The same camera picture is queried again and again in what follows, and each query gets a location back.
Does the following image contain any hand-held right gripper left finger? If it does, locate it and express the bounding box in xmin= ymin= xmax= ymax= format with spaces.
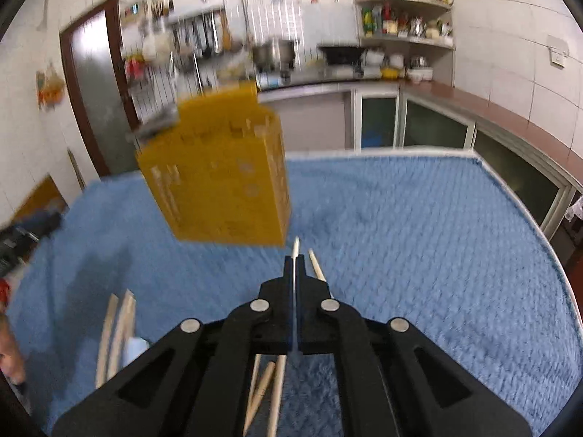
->
xmin=52 ymin=255 xmax=297 ymax=437

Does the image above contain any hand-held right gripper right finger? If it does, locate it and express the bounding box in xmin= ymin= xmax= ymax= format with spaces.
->
xmin=296 ymin=257 xmax=533 ymax=437

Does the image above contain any yellow perforated utensil holder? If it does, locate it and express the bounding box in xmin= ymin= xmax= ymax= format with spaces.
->
xmin=136 ymin=79 xmax=292 ymax=245

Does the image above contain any person's left hand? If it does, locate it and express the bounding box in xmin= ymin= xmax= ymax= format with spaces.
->
xmin=0 ymin=313 xmax=27 ymax=387

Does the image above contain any wooden chair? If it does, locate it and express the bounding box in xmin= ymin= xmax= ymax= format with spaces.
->
xmin=13 ymin=174 xmax=70 ymax=225

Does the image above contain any wooden stick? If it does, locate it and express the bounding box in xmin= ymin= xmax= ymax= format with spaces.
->
xmin=67 ymin=147 xmax=87 ymax=190

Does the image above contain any blue quilted blanket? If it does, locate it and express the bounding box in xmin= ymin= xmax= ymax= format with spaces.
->
xmin=7 ymin=152 xmax=583 ymax=437

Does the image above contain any light blue plastic spoon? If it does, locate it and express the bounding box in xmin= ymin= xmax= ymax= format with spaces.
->
xmin=122 ymin=337 xmax=152 ymax=367

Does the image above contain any brown framed door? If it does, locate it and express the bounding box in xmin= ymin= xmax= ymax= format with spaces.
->
xmin=59 ymin=0 xmax=143 ymax=179

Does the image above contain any steel cooking pot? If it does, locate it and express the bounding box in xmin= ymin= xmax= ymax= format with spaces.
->
xmin=252 ymin=39 xmax=297 ymax=74

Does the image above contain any black wok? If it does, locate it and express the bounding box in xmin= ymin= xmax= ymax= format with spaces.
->
xmin=318 ymin=44 xmax=366 ymax=67

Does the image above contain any kitchen counter with cabinets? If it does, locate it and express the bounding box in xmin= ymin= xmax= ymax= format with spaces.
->
xmin=256 ymin=76 xmax=583 ymax=247

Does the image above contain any corner shelf with bottles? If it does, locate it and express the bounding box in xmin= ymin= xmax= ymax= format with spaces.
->
xmin=354 ymin=0 xmax=456 ymax=52

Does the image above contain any orange wall sticker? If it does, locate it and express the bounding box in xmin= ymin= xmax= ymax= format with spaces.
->
xmin=35 ymin=64 xmax=67 ymax=111

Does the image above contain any wire wall rack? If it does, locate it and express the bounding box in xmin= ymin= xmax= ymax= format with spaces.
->
xmin=120 ymin=50 xmax=207 ymax=143

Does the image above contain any white wall socket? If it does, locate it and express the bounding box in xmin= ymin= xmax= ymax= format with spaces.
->
xmin=545 ymin=35 xmax=571 ymax=70

